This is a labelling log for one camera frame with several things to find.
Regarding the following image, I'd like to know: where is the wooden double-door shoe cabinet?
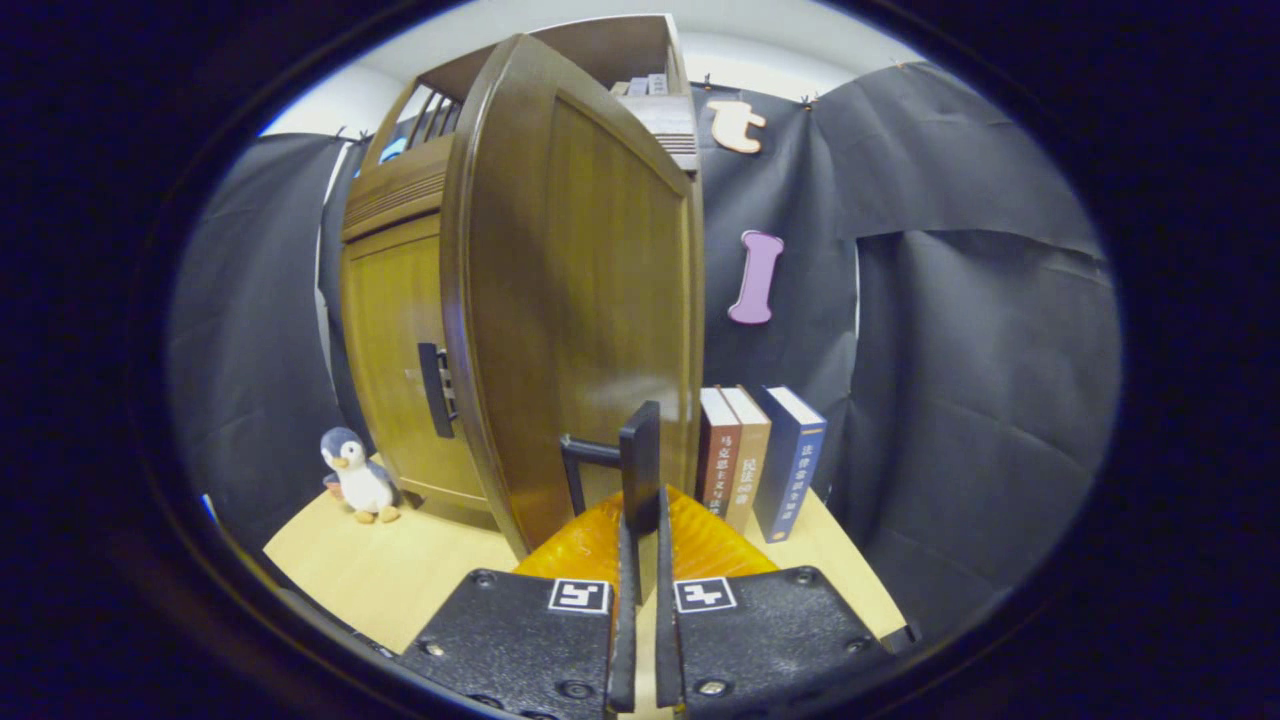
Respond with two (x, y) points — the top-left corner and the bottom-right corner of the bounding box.
(338, 13), (701, 531)

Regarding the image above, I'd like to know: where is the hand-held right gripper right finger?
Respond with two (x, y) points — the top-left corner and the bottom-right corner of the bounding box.
(655, 485), (896, 720)

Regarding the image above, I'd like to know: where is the red-brown book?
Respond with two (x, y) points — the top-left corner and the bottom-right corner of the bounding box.
(695, 387), (742, 521)

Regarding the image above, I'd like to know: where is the tan book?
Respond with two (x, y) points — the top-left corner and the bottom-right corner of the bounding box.
(720, 385), (772, 536)

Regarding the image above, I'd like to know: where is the black backdrop cloth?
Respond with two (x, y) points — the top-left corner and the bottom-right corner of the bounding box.
(165, 60), (1123, 641)

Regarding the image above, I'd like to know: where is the penguin plush toy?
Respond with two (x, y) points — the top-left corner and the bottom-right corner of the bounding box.
(320, 427), (403, 525)

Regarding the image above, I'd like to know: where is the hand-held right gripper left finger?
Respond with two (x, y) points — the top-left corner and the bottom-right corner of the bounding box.
(398, 490), (639, 720)

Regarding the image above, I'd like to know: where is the blue book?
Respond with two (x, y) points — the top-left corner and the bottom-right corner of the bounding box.
(752, 385), (828, 544)

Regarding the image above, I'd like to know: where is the wooden cabinet door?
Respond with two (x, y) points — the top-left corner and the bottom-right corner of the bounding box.
(440, 33), (706, 561)
(340, 215), (496, 513)

